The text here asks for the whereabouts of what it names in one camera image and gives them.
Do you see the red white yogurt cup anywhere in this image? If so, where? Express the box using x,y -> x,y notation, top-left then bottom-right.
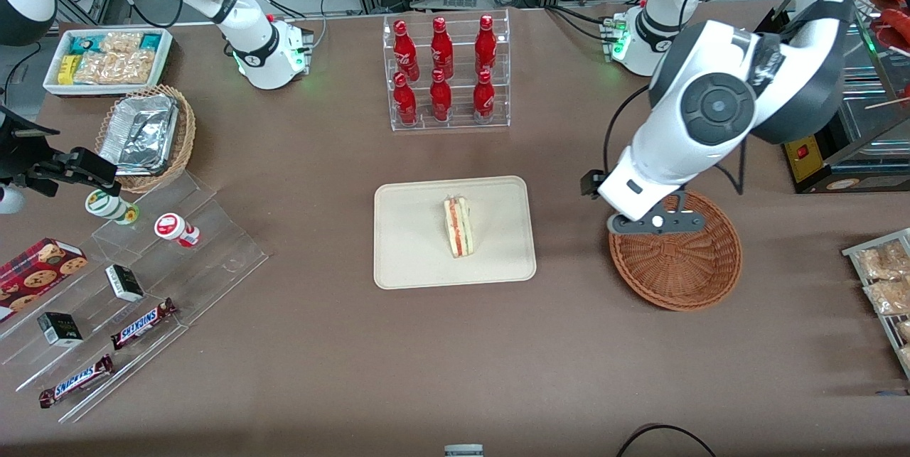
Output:
154,213 -> 202,249

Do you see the red cola bottle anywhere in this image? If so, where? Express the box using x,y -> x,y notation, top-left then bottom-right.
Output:
429,69 -> 454,123
474,14 -> 498,77
392,19 -> 421,82
472,70 -> 496,124
429,16 -> 455,80
392,72 -> 419,127

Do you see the triangular sandwich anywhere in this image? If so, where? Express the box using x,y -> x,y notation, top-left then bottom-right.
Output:
443,194 -> 476,259

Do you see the light brown wicker basket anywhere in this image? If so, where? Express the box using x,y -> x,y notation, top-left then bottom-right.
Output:
95,84 -> 198,195

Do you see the clear acrylic stepped display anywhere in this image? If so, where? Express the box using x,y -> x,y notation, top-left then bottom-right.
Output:
0,169 -> 270,424

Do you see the white snack bin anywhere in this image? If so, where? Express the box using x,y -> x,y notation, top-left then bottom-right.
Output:
43,27 -> 174,98

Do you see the small clear cracker bag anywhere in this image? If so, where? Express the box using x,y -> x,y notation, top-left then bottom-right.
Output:
100,31 -> 144,55

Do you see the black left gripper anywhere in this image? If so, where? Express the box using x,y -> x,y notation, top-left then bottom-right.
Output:
580,169 -> 607,200

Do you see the green white yogurt cup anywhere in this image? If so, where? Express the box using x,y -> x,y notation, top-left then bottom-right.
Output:
85,188 -> 141,226

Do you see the black cable loop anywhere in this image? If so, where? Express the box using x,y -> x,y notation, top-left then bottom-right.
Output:
615,424 -> 719,457

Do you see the snickers bar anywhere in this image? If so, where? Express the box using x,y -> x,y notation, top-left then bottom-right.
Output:
110,298 -> 179,352
38,354 -> 115,410

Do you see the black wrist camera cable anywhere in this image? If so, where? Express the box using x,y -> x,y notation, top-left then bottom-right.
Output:
604,84 -> 652,175

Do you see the clear pastry bag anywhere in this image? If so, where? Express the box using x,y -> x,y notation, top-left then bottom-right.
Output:
863,278 -> 910,318
855,240 -> 910,282

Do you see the clear acrylic bottle rack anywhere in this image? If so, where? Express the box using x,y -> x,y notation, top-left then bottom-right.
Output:
382,8 -> 512,133

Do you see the small black box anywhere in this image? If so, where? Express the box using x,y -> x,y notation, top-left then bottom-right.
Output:
105,264 -> 146,303
37,311 -> 85,348

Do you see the tray of packaged snacks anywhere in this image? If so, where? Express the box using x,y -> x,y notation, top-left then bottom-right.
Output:
842,228 -> 910,380

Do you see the dark brown wicker basket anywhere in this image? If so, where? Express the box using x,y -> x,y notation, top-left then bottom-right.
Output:
609,190 -> 744,313

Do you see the beige plastic tray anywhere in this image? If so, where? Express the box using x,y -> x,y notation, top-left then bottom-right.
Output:
373,175 -> 538,291

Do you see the red cookie box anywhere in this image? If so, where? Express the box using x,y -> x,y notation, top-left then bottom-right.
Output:
0,237 -> 90,323

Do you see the large clear cracker bag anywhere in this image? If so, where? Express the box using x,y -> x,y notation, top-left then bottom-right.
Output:
73,50 -> 156,86

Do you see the black food warmer cabinet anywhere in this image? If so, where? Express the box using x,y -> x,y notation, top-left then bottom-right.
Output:
764,0 -> 910,195

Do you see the silver foil tray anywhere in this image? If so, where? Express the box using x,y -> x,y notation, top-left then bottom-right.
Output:
97,93 -> 181,176

